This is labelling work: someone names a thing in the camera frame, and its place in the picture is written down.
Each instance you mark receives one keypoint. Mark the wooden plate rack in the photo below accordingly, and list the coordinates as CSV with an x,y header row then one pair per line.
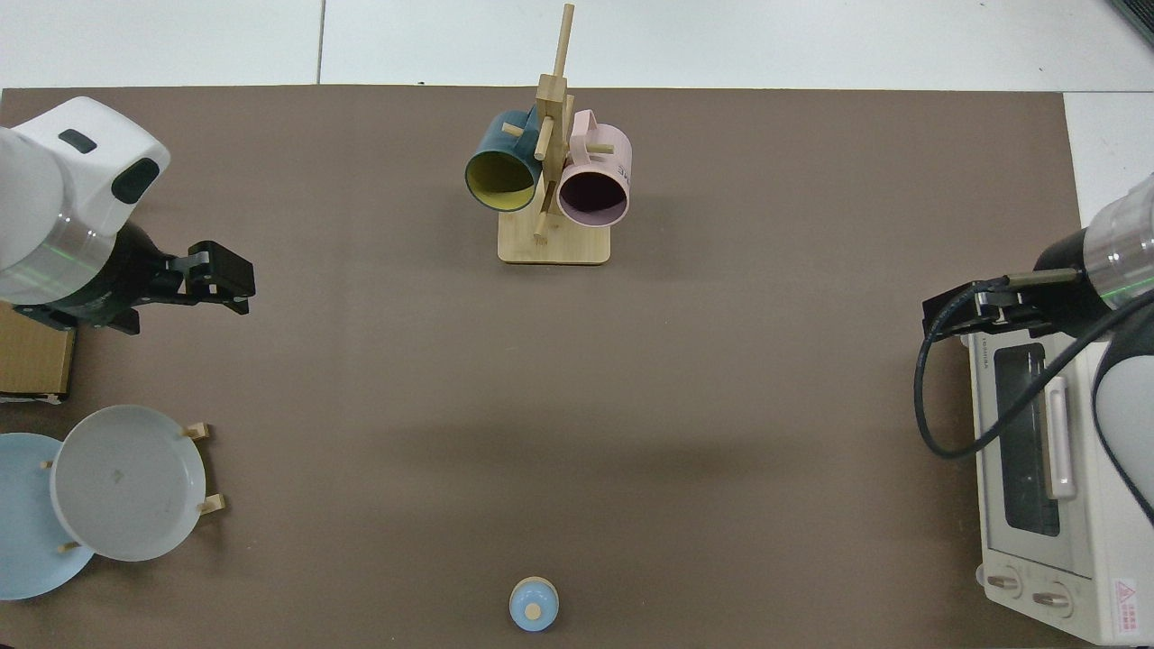
x,y
198,431

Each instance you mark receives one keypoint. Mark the pale toaster oven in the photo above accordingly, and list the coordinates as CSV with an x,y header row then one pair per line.
x,y
1109,541

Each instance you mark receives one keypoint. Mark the pink cup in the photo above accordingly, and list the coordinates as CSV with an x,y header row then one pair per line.
x,y
604,153

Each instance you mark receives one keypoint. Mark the wooden cup stand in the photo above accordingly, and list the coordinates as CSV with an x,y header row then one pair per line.
x,y
559,248

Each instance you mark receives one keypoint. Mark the light blue plate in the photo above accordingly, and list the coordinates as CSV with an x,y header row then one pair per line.
x,y
22,523

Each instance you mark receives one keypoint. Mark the dark grey flat object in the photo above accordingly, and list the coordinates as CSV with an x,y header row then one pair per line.
x,y
1138,16

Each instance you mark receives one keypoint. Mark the dark blue cup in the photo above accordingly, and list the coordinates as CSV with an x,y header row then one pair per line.
x,y
496,144

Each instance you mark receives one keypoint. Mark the brown table cloth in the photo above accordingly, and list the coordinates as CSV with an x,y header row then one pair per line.
x,y
451,406

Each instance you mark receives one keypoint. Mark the grey plate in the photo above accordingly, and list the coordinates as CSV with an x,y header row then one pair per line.
x,y
126,482

